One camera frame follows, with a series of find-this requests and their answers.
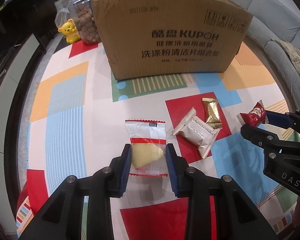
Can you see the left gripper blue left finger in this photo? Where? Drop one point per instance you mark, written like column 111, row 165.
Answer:
column 125, row 165

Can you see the beige blanket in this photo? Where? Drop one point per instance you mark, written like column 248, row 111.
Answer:
column 292, row 52

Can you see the dark red snack packet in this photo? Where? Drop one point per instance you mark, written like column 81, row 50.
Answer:
column 255, row 117

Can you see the clear jar of chocolates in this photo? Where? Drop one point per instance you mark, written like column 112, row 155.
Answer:
column 85, row 22

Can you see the colourful patterned tablecloth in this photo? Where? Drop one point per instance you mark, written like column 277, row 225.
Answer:
column 82, row 117

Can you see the clear bag of nuts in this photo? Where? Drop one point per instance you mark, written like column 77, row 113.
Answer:
column 62, row 14

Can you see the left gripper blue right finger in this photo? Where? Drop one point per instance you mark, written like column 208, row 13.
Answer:
column 174, row 170

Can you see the gold foil packet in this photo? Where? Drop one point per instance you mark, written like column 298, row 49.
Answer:
column 213, row 118

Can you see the yellow bear figurine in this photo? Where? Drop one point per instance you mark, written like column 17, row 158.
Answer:
column 68, row 29

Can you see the clear packet yellow cake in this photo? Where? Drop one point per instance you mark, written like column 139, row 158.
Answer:
column 148, row 141

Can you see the grey tv cabinet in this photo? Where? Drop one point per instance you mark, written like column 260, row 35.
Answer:
column 8, row 87

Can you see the white pastry packet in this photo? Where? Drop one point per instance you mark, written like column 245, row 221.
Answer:
column 195, row 130

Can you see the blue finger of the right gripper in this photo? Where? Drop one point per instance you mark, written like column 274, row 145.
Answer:
column 279, row 120
column 261, row 138

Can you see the brown cardboard box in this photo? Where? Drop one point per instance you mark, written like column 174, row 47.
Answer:
column 153, row 37

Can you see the grey sectional sofa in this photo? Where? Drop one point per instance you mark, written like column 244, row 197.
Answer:
column 272, row 22

